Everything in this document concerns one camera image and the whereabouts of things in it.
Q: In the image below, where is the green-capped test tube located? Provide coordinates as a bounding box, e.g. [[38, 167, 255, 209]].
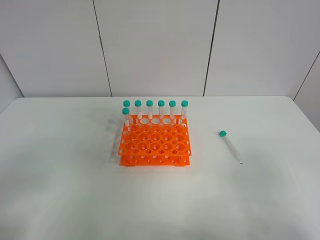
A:
[[122, 107, 131, 128], [218, 130, 243, 164]]

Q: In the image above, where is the row test tube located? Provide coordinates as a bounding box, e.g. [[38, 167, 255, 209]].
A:
[[134, 100, 143, 120], [123, 100, 131, 117], [146, 100, 153, 120], [169, 100, 176, 120], [158, 100, 165, 120], [181, 100, 189, 120]]

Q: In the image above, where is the orange test tube rack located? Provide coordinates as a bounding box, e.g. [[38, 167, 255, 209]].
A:
[[118, 114, 192, 167]]

